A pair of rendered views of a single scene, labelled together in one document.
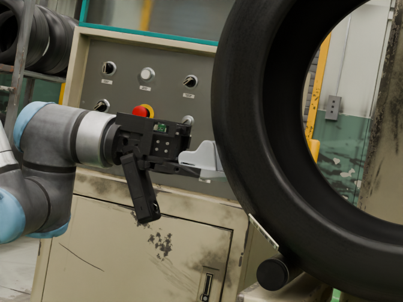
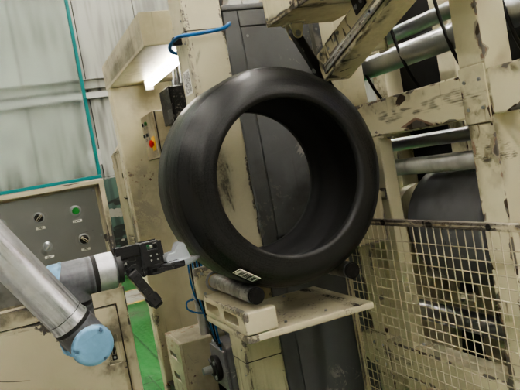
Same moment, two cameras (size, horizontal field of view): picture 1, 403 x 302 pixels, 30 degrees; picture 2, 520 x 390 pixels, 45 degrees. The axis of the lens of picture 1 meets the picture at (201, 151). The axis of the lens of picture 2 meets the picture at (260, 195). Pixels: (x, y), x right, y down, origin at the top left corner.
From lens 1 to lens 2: 0.87 m
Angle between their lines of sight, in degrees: 40
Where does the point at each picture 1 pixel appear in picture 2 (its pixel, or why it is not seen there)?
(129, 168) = (137, 279)
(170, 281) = not seen: hidden behind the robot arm
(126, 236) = (38, 347)
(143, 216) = (157, 303)
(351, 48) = not seen: outside the picture
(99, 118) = (106, 257)
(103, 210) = (11, 337)
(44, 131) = (73, 282)
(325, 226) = (279, 257)
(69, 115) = (85, 264)
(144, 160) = (146, 270)
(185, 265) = not seen: hidden behind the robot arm
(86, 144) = (108, 276)
